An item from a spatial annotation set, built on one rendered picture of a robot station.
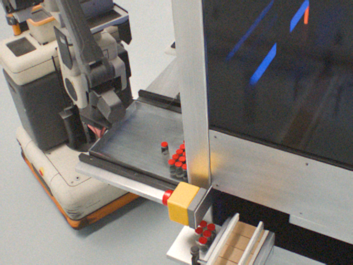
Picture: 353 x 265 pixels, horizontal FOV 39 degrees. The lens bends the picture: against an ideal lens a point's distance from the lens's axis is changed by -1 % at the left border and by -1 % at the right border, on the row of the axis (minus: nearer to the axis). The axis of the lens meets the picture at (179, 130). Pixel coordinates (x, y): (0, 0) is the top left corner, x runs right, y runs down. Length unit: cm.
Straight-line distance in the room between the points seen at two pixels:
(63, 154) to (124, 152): 98
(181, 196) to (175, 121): 47
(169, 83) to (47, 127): 83
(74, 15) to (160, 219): 138
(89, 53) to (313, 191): 66
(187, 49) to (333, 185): 40
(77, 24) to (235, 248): 68
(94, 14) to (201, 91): 97
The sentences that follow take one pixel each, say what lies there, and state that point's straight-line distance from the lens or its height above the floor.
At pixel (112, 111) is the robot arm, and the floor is 110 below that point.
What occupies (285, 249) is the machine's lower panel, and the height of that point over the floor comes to 88.
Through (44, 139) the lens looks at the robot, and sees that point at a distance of 247.
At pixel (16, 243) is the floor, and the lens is 258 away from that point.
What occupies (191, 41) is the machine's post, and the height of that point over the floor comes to 142.
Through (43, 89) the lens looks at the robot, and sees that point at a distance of 232.
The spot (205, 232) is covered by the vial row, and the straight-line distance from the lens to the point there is 126.
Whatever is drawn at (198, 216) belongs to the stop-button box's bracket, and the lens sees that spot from 120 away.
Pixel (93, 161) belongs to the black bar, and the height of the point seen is 90.
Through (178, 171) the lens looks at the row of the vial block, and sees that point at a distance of 142.
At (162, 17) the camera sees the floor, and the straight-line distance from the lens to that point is 404.
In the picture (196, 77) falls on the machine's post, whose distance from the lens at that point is 102.
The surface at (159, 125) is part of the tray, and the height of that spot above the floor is 88.
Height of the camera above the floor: 193
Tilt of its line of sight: 41 degrees down
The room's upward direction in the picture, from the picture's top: 6 degrees counter-clockwise
